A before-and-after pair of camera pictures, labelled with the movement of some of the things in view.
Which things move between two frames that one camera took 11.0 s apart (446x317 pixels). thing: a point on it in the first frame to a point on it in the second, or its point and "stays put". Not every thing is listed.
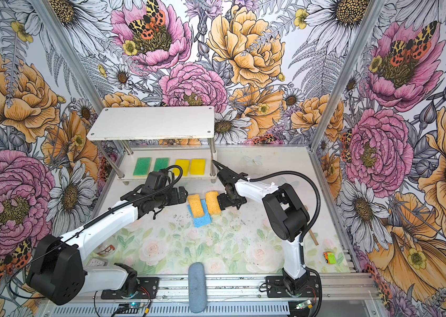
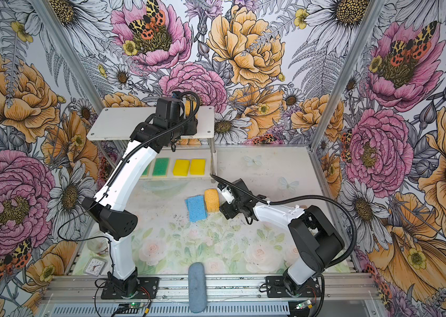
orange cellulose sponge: x=196 y=205 to x=188 y=107
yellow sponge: x=198 y=166 stays put
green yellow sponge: x=161 y=163 stays put
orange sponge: x=212 y=203 stays put
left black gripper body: x=169 y=198 to x=189 y=130
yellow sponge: x=185 y=164 stays put
